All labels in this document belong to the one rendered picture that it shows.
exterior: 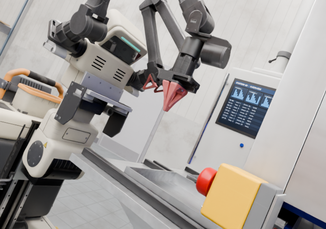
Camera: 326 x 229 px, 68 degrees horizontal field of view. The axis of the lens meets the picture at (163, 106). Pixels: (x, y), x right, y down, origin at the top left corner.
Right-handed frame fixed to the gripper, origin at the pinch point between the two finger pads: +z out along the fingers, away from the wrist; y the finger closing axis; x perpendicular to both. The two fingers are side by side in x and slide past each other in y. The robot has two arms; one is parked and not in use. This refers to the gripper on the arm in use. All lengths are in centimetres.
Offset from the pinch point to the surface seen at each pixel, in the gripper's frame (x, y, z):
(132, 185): -8.0, 5.4, 19.1
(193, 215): -5.7, 19.7, 18.1
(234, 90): 88, -19, -32
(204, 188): -19.6, 24.6, 10.2
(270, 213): -21.4, 33.2, 8.7
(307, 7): 95, 1, -96
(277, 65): 95, -3, -56
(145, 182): -5.9, 6.9, 17.6
